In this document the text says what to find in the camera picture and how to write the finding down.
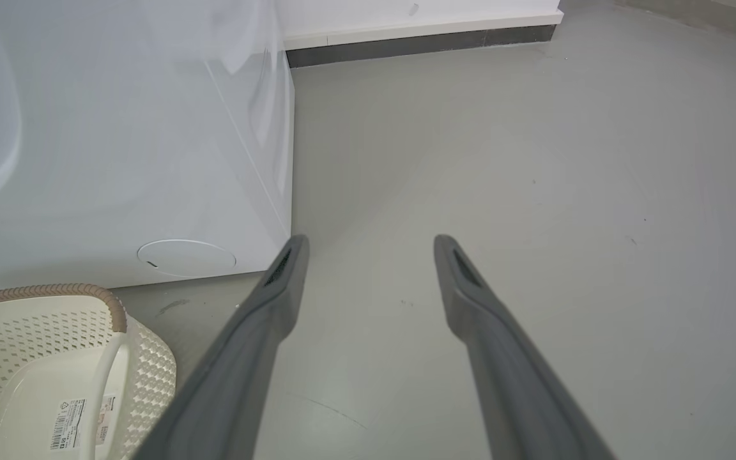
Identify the dark grey skirting board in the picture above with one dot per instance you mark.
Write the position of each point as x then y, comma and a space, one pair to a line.
419, 43

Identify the cream perforated laundry basket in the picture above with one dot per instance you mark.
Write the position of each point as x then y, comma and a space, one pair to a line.
42, 377

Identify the white washing machine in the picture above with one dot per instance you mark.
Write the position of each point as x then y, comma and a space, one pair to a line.
119, 140

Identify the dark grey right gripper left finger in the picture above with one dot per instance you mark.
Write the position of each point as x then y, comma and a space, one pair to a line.
240, 377

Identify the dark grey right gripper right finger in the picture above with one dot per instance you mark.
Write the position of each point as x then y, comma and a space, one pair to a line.
521, 390

